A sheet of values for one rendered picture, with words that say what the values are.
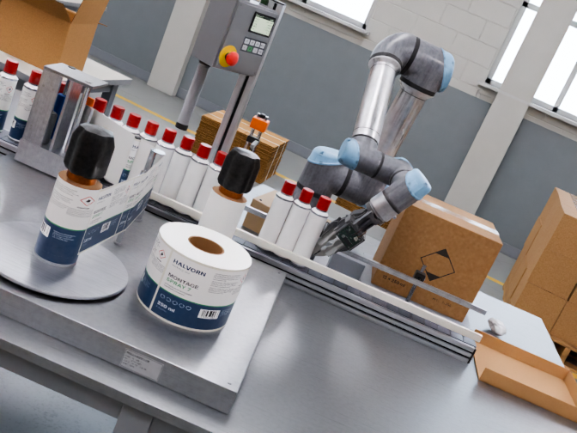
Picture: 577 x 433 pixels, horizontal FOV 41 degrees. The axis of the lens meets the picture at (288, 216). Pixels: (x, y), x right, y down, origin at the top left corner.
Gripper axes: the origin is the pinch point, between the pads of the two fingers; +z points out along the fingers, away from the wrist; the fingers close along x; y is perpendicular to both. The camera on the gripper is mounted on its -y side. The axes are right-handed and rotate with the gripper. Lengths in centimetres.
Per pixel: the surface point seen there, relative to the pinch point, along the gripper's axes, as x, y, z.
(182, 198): -34.2, 3.2, 20.3
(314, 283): 5.5, 6.0, 4.7
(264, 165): -7, -388, 95
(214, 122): -57, -393, 107
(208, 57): -59, 0, -8
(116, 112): -63, 2, 21
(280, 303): 1.7, 20.2, 11.0
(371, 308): 20.4, 5.4, -3.4
